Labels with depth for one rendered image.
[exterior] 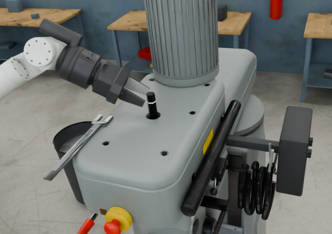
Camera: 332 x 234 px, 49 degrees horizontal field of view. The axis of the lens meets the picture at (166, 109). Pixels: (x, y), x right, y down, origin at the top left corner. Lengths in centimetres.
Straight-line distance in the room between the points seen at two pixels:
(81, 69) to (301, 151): 65
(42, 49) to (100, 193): 34
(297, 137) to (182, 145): 42
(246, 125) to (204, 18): 59
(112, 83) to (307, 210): 267
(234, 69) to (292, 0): 370
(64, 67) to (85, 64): 5
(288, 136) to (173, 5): 50
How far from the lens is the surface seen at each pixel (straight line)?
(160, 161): 76
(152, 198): 77
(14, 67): 92
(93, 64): 86
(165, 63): 102
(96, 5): 607
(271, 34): 524
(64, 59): 86
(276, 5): 497
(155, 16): 99
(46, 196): 373
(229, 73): 139
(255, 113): 152
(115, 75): 87
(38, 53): 86
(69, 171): 326
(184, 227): 95
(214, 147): 93
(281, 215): 325
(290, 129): 115
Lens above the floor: 237
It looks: 31 degrees down
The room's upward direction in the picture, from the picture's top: 7 degrees counter-clockwise
